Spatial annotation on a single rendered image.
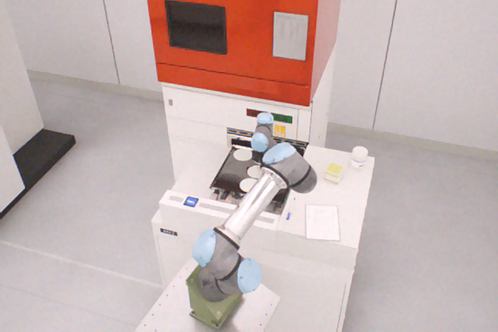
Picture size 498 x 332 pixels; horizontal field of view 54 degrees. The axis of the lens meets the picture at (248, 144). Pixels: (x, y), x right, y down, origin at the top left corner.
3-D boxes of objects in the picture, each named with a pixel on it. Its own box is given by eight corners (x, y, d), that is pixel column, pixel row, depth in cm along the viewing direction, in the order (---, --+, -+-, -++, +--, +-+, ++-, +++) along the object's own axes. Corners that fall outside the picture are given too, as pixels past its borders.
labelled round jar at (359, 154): (351, 159, 247) (354, 145, 241) (366, 162, 245) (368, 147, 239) (349, 169, 241) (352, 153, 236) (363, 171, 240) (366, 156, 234)
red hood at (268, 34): (209, 24, 313) (204, -75, 277) (336, 41, 294) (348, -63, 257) (156, 82, 257) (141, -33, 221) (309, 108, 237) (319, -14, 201)
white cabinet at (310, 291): (208, 240, 331) (200, 145, 281) (352, 277, 308) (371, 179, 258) (166, 322, 283) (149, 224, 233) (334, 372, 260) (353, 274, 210)
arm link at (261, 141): (275, 152, 217) (279, 138, 225) (259, 135, 213) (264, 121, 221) (263, 160, 221) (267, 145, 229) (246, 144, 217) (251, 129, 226)
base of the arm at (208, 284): (220, 309, 187) (236, 308, 180) (191, 288, 181) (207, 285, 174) (234, 274, 196) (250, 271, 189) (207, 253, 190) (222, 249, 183)
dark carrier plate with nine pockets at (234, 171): (236, 145, 268) (235, 145, 267) (297, 158, 259) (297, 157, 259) (212, 186, 242) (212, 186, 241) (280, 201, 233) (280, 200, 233)
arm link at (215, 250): (225, 285, 168) (317, 164, 182) (194, 260, 163) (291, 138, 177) (212, 276, 179) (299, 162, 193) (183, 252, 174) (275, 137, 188)
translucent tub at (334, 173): (329, 172, 239) (331, 161, 235) (344, 177, 236) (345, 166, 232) (322, 180, 235) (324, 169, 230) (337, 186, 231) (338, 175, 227)
